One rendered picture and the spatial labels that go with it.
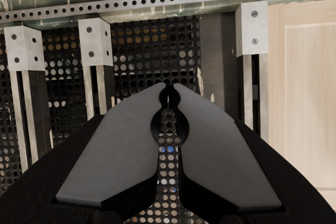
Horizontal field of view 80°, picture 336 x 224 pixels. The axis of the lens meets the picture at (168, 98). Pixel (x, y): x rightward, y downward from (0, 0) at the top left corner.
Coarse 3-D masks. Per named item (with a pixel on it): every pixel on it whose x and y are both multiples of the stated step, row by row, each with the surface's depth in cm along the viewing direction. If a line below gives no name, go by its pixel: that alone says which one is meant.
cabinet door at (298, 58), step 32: (320, 0) 52; (288, 32) 54; (320, 32) 53; (288, 64) 54; (320, 64) 53; (288, 96) 55; (320, 96) 54; (288, 128) 56; (320, 128) 55; (288, 160) 57; (320, 160) 56; (320, 192) 56
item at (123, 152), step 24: (144, 96) 10; (120, 120) 8; (144, 120) 8; (96, 144) 7; (120, 144) 7; (144, 144) 7; (72, 168) 6; (96, 168) 6; (120, 168) 6; (144, 168) 6; (72, 192) 6; (96, 192) 6; (120, 192) 6; (144, 192) 6; (120, 216) 6
